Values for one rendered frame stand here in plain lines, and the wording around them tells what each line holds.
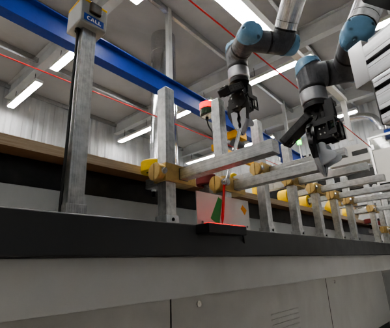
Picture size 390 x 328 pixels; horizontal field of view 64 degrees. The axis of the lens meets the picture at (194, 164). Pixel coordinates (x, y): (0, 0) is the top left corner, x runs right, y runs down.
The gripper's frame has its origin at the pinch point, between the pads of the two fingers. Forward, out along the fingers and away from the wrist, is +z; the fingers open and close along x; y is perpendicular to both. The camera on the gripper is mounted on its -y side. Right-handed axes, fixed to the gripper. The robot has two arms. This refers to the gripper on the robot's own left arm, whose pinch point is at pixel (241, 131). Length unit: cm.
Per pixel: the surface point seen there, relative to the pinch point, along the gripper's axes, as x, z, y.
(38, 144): 22, 11, -56
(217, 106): 6.6, -10.9, -3.0
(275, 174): -9.9, 17.0, 0.7
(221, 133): 6.2, -0.4, -2.7
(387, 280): 32, 68, 263
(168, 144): 5.9, 9.4, -27.3
